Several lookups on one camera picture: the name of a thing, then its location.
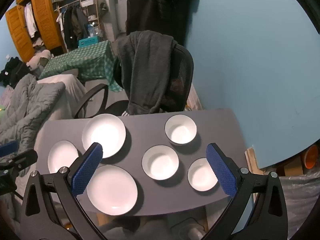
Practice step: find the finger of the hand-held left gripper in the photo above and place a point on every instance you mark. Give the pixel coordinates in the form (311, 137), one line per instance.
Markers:
(8, 147)
(22, 158)

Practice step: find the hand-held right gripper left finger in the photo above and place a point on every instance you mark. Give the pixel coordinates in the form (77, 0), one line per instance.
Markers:
(86, 170)

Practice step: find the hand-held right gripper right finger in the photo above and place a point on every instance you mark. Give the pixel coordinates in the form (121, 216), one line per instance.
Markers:
(221, 170)

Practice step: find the white bowl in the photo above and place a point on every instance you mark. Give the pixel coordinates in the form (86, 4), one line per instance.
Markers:
(180, 132)
(200, 177)
(160, 163)

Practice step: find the small white plate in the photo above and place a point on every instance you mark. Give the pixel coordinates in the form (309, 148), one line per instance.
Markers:
(61, 155)

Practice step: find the wooden board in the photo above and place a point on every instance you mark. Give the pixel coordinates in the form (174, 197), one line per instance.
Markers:
(252, 160)

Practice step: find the grey duvet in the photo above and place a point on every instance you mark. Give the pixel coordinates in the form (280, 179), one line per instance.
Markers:
(27, 105)

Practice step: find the cardboard box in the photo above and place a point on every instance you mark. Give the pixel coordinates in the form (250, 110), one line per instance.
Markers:
(291, 168)

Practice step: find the black clothes pile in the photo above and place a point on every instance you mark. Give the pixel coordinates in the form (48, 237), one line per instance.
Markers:
(12, 71)

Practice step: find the clear plastic sheet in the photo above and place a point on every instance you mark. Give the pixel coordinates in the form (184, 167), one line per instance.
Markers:
(295, 195)

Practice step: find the white bed sheet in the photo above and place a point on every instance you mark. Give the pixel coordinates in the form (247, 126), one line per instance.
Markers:
(71, 92)

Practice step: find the orange pot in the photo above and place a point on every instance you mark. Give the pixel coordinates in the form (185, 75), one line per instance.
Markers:
(310, 157)

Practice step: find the beige clothes pile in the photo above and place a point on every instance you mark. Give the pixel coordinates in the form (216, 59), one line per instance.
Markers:
(37, 58)

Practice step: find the black office chair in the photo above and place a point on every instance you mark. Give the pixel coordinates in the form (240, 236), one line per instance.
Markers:
(182, 70)

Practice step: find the green checkered tablecloth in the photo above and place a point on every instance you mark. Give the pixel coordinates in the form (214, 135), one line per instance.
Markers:
(75, 60)

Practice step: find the dark grey hoodie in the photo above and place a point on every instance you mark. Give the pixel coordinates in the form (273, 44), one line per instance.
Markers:
(145, 70)

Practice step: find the teal crate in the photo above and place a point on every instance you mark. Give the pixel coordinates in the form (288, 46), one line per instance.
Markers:
(88, 42)

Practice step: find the white hanging shirt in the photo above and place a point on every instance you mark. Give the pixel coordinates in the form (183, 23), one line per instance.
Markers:
(30, 20)

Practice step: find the dark hanging jackets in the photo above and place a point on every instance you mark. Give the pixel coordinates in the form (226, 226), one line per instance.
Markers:
(72, 27)

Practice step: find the wooden wardrobe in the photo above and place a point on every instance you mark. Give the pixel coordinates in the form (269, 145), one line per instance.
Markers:
(45, 12)

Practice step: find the wooden shelf rack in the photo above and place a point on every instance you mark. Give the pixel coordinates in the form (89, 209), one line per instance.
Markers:
(88, 2)

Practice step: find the black hanging jacket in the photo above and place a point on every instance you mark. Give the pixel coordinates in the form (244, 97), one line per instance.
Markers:
(155, 10)

